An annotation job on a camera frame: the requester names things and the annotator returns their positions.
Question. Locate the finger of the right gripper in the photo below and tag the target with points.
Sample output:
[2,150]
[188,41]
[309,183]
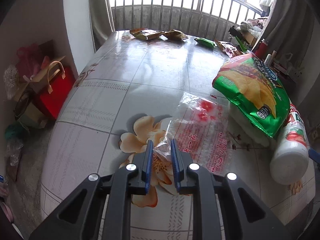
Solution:
[314,155]

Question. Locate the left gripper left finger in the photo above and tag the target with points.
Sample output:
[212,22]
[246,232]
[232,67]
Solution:
[100,204]

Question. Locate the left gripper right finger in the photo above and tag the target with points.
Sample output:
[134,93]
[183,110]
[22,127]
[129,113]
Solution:
[224,207]

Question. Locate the green chip bag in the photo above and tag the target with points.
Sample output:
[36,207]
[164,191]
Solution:
[255,89]

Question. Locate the clear printed plastic bag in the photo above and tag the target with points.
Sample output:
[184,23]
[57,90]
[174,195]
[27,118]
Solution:
[199,126]

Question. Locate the white strawberry yogurt bottle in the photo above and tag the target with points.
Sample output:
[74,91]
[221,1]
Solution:
[290,159]

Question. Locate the red thermos bottle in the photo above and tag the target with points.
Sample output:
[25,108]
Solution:
[261,49]

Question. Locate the orange brown snack bag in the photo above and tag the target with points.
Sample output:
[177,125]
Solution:
[228,48]

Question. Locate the red gift bag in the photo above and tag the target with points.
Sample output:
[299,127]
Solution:
[59,81]

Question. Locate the small green snack packet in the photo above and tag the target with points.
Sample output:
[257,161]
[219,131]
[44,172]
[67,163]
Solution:
[205,42]

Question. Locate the gold crumpled snack packet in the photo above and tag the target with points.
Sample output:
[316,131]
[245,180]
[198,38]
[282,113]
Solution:
[175,35]

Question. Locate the grey curtain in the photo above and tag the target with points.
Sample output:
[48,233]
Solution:
[101,21]

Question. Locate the metal balcony railing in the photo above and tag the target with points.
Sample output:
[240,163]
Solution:
[210,19]

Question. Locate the gold red snack packet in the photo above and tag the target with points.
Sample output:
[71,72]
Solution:
[146,34]

